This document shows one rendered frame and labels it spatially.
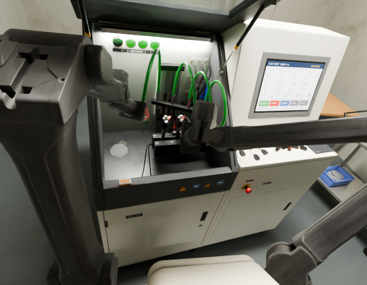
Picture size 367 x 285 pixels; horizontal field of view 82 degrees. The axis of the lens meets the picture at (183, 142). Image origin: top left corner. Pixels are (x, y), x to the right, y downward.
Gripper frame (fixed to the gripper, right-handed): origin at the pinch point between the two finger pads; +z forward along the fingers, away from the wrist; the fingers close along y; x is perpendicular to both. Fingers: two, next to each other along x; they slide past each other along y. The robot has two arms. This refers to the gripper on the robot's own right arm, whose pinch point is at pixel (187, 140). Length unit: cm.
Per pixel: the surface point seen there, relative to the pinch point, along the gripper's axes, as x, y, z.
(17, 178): 133, -40, 134
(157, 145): 10.8, -1.3, 33.2
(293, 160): -65, -1, 33
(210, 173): -16.8, -12.6, 25.6
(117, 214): 26, -37, 31
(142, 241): 13, -60, 59
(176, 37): 8, 53, 24
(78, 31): 138, 154, 221
